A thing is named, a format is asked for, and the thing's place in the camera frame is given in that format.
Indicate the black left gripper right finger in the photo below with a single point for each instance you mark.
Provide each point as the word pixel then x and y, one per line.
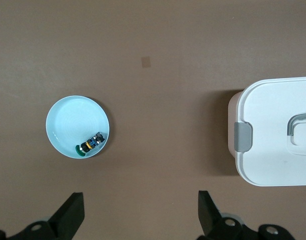
pixel 210 220

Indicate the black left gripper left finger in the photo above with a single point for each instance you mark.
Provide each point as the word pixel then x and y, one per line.
pixel 65 220

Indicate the white lidded lunch box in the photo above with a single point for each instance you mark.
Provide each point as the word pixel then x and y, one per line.
pixel 268 162

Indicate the light blue round plate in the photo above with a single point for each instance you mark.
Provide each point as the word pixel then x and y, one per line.
pixel 73 120

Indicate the brown tape patch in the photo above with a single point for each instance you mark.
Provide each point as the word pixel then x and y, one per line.
pixel 145 62

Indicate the green push-button switch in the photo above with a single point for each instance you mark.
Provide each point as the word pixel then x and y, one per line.
pixel 91 143

